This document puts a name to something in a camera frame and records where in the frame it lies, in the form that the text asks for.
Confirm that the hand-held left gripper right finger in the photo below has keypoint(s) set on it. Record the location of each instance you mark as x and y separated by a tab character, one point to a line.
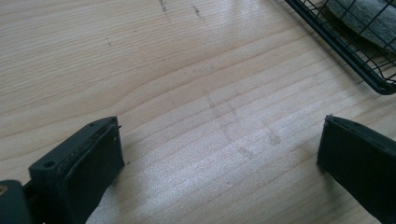
361	158

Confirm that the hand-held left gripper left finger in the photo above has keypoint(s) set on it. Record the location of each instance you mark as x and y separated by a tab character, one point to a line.
77	174

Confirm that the green and yellow sponge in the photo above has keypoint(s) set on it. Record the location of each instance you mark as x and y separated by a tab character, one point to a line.
367	18

